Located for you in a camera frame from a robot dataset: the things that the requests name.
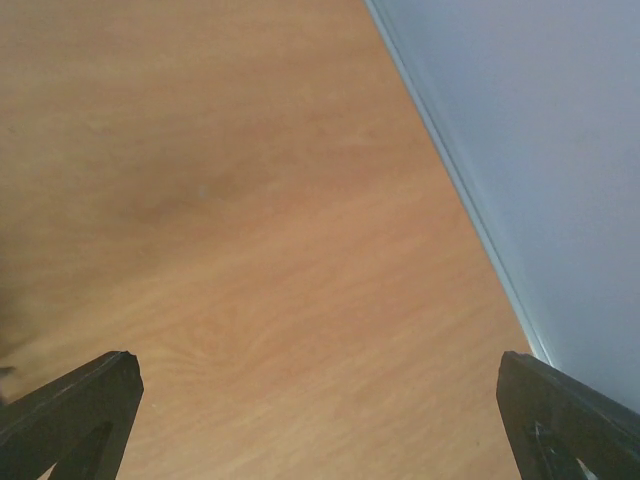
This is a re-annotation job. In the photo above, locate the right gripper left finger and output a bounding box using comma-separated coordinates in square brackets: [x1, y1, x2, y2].
[1, 351, 144, 479]

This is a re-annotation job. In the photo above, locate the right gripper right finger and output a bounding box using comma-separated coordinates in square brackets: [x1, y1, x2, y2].
[496, 351, 639, 479]

